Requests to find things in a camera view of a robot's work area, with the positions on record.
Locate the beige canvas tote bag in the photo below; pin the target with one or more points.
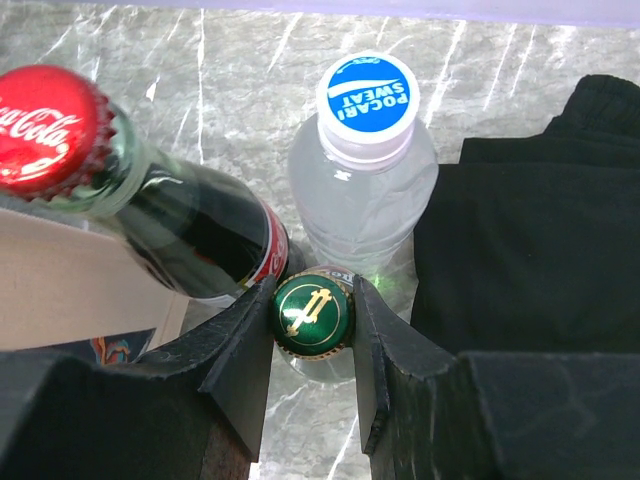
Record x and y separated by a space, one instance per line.
79 292

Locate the Coca-Cola glass bottle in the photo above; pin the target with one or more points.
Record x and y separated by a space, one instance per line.
200 232

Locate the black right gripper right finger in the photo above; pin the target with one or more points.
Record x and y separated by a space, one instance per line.
426 414

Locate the black folded garment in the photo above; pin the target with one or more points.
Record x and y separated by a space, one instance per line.
532 244

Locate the blue-cap water bottle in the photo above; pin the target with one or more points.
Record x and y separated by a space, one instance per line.
363 167

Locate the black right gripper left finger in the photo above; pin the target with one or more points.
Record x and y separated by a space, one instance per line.
193 408

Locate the green glass bottle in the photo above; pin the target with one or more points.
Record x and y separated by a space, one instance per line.
313 319

